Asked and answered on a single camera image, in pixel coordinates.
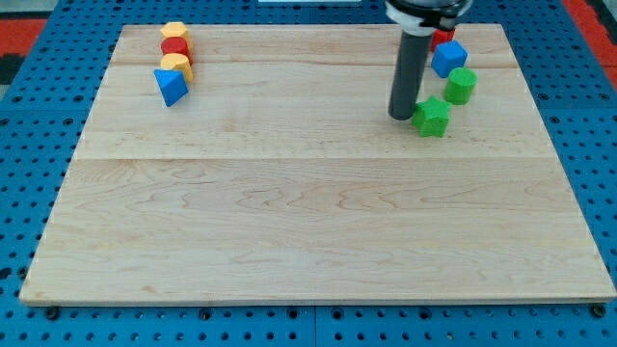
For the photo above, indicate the green star block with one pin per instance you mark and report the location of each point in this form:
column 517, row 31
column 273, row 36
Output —
column 431, row 117

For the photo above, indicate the yellow heart block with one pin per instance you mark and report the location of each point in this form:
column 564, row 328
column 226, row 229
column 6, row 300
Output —
column 180, row 62

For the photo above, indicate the light wooden board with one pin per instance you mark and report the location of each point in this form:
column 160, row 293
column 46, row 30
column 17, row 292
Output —
column 280, row 179

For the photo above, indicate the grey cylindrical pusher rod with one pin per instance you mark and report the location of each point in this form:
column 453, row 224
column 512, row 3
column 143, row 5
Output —
column 408, row 74

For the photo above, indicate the blue triangle block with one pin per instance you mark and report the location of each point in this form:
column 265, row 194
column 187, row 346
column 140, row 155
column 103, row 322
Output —
column 172, row 85

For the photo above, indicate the green cylinder block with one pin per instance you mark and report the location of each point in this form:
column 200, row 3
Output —
column 461, row 83

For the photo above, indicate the blue cube block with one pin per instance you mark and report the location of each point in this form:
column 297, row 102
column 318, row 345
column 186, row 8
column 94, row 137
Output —
column 447, row 56

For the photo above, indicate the red round block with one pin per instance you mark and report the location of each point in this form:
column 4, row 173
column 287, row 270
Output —
column 177, row 45

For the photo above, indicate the red block behind rod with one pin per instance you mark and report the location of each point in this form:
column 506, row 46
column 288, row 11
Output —
column 441, row 36

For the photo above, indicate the yellow hexagon block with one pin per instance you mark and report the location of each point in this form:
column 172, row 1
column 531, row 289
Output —
column 176, row 29

